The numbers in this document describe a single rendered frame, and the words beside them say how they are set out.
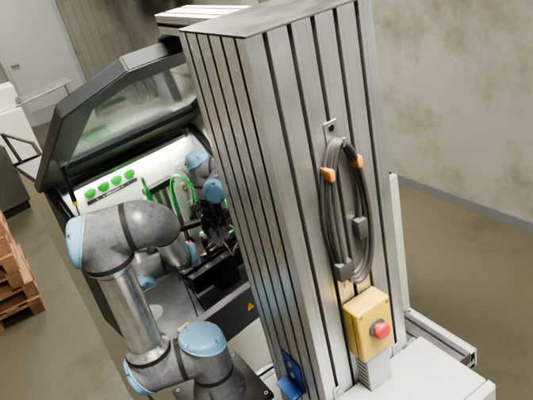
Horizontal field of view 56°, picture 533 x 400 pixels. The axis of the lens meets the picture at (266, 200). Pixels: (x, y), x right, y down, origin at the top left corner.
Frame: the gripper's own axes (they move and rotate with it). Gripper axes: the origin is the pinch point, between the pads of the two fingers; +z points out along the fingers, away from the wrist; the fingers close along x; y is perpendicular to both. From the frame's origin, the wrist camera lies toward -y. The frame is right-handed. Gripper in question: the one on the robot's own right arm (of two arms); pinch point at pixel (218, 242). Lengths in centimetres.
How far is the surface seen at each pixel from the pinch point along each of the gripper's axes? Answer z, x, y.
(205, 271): 24.3, 2.3, -22.7
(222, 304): 27.2, -4.7, -3.0
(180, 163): -9, 22, -55
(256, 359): 62, 2, -2
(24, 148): 101, 68, -581
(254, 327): 46.0, 4.9, -1.7
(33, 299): 110, -41, -226
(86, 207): -11, -23, -56
